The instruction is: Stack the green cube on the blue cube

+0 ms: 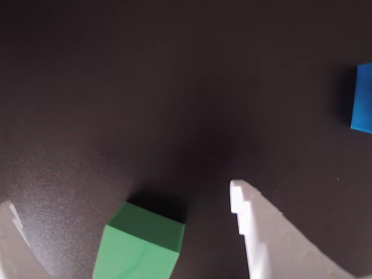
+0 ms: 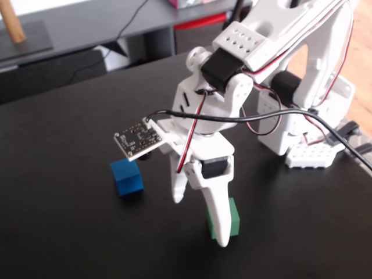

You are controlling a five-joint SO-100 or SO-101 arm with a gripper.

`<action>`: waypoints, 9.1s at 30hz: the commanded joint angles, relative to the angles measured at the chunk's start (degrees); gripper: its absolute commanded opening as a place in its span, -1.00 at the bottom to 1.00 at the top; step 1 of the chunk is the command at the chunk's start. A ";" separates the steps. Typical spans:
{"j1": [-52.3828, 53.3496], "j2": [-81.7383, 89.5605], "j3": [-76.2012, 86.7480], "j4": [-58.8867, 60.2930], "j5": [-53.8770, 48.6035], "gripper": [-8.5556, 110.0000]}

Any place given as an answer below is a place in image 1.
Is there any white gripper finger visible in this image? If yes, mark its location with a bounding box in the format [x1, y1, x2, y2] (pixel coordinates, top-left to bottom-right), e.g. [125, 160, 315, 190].
[229, 179, 372, 279]
[0, 199, 51, 279]

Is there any green cube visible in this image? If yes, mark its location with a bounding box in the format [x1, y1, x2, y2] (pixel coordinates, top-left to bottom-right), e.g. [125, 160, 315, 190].
[92, 201, 186, 279]

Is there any blue cube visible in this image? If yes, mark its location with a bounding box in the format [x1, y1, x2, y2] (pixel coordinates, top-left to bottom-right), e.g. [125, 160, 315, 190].
[350, 62, 372, 132]

